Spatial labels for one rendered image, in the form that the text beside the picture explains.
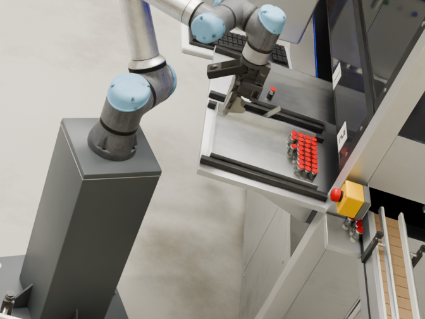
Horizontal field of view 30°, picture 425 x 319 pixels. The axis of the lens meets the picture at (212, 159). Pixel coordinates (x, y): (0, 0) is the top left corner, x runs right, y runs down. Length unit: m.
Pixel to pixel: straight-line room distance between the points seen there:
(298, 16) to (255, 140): 0.82
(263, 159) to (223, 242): 1.03
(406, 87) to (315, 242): 0.61
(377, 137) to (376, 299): 0.44
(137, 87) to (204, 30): 0.35
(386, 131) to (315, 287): 0.65
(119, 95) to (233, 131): 0.43
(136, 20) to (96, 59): 1.85
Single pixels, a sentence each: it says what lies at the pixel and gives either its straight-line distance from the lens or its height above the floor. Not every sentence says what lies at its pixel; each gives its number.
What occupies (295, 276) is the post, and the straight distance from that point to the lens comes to 2.57.
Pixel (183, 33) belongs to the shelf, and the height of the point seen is 0.80.
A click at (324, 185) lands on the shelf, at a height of 0.88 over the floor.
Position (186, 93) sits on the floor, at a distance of 4.14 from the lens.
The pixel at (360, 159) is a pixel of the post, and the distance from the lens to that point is 2.26.
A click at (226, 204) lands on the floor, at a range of 3.59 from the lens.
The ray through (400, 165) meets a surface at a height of 1.12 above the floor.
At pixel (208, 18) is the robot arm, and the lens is 2.02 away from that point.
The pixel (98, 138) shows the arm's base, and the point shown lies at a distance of 2.35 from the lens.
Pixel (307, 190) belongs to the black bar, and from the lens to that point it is 2.38.
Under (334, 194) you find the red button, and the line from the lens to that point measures 2.24.
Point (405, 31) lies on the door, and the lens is 2.26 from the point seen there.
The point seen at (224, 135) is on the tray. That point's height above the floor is 0.88.
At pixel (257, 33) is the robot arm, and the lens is 2.12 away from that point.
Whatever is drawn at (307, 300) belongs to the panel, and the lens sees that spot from 2.66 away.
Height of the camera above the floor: 2.33
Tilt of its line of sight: 38 degrees down
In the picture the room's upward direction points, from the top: 24 degrees clockwise
